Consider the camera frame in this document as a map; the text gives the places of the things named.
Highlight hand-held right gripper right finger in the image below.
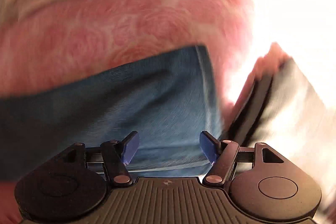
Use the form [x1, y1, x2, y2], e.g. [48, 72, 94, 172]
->
[199, 131, 292, 186]

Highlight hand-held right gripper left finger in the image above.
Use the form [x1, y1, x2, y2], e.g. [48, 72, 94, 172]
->
[56, 131, 140, 187]

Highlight blue denim jeans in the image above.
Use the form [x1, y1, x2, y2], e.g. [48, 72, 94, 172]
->
[0, 44, 225, 183]

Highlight pink rose blanket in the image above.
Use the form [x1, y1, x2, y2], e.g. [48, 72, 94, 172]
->
[0, 0, 259, 109]

